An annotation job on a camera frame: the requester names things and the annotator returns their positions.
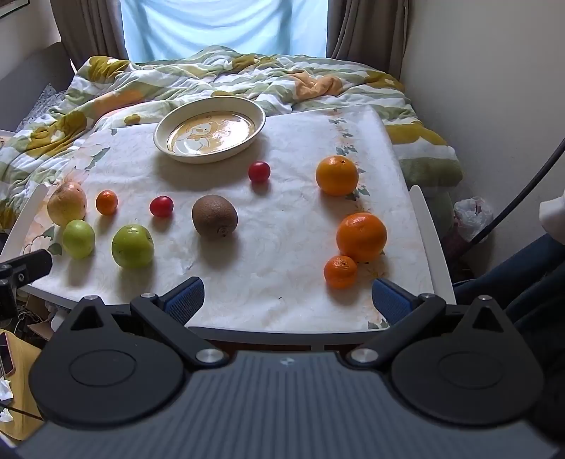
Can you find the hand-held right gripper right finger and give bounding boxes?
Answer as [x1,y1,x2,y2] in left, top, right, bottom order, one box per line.
[345,278,526,370]

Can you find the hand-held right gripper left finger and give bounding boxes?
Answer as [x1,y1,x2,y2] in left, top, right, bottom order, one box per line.
[53,277,231,372]

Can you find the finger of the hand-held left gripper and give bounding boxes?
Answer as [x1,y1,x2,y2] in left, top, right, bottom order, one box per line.
[0,249,54,318]

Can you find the small green apple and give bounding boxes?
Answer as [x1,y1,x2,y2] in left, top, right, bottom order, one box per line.
[62,219,96,260]

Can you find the large orange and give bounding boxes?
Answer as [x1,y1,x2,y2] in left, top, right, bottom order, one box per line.
[336,212,388,264]
[315,155,359,197]

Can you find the large green apple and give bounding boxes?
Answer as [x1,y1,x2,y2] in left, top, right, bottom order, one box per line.
[111,224,155,269]

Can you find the red cherry tomato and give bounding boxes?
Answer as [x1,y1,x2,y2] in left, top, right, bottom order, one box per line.
[248,161,271,184]
[149,195,174,218]

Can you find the cream plate with bear print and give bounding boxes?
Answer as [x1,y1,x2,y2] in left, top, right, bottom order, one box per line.
[153,97,266,164]

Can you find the small mandarin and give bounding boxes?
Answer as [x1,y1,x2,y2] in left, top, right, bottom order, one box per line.
[323,255,358,290]

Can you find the cardboard box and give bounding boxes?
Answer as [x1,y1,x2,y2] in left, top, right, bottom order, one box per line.
[26,318,58,342]

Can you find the white table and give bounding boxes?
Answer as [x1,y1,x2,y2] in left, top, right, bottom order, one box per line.
[0,183,457,354]

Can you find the yellow-pink pear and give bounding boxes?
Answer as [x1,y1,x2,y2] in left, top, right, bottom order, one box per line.
[47,182,88,227]

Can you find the brown kiwi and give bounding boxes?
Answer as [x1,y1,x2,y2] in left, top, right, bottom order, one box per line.
[191,195,239,239]

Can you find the phone with pink case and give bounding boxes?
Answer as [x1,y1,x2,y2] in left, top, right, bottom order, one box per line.
[0,332,16,378]

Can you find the tiny orange kumquat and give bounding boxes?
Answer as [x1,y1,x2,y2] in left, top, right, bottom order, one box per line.
[96,190,119,216]

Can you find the white plastic bag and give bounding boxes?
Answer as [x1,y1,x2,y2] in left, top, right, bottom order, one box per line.
[454,196,494,243]

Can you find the yellow wooden side table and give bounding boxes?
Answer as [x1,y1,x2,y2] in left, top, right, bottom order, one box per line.
[0,329,49,442]

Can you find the crumpled white tissue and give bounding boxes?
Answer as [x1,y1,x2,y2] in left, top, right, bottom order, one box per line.
[0,380,16,424]

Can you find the person's dark blue trouser leg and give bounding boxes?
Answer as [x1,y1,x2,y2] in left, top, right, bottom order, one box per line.
[454,234,565,442]

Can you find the grey patterned pillow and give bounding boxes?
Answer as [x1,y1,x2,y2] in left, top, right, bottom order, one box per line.
[15,84,67,133]

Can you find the white garment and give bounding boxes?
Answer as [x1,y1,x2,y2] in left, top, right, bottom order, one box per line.
[539,194,565,243]

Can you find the grey bed headboard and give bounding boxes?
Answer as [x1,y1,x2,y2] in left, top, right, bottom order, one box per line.
[0,42,78,133]

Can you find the green striped floral blanket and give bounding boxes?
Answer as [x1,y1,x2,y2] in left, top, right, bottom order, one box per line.
[0,44,464,230]

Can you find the brown curtain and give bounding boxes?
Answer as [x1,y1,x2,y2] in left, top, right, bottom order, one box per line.
[48,0,131,71]
[326,0,413,82]

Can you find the sheer pale blue curtain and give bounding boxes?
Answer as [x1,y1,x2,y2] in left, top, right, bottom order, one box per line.
[119,0,332,62]

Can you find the black cable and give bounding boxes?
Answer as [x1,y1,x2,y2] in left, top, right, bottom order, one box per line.
[468,137,565,245]

